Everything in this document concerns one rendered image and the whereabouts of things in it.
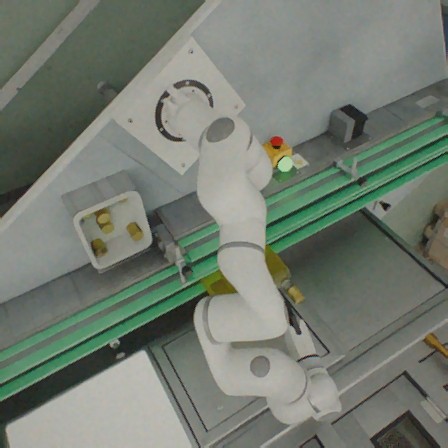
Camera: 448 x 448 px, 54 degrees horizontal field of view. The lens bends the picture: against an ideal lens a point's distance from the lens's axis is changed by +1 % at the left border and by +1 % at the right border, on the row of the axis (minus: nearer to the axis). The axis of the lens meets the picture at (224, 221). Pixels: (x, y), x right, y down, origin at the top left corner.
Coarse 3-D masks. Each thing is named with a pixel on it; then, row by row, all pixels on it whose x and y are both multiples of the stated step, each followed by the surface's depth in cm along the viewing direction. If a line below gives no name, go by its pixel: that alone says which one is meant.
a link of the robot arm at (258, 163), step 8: (200, 136) 92; (200, 144) 92; (256, 144) 82; (248, 152) 80; (256, 152) 82; (264, 152) 85; (248, 160) 81; (256, 160) 82; (264, 160) 84; (248, 168) 82; (256, 168) 83; (264, 168) 85; (256, 176) 84; (264, 176) 86; (256, 184) 86; (264, 184) 88
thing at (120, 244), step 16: (128, 192) 108; (96, 208) 106; (112, 208) 118; (128, 208) 121; (80, 224) 112; (96, 224) 119; (128, 224) 125; (144, 224) 118; (112, 240) 125; (128, 240) 125; (144, 240) 125; (112, 256) 122; (128, 256) 123
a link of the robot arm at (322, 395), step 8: (312, 368) 107; (320, 368) 108; (312, 376) 100; (320, 376) 98; (328, 376) 99; (312, 384) 98; (320, 384) 97; (328, 384) 97; (312, 392) 97; (320, 392) 96; (328, 392) 96; (336, 392) 97; (312, 400) 97; (320, 400) 96; (328, 400) 96; (336, 400) 97; (320, 408) 97; (328, 408) 99; (336, 408) 102; (312, 416) 104; (320, 416) 102; (328, 416) 103
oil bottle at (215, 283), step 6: (216, 270) 129; (210, 276) 128; (216, 276) 128; (222, 276) 128; (204, 282) 129; (210, 282) 127; (216, 282) 127; (222, 282) 126; (228, 282) 127; (210, 288) 126; (216, 288) 125; (222, 288) 125; (228, 288) 125; (210, 294) 128; (216, 294) 124; (222, 294) 124
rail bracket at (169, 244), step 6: (168, 240) 120; (168, 246) 119; (174, 246) 113; (174, 252) 118; (180, 252) 117; (174, 258) 116; (180, 258) 116; (180, 264) 115; (180, 270) 120; (186, 270) 113; (192, 270) 114; (186, 276) 114; (180, 282) 124; (186, 282) 124
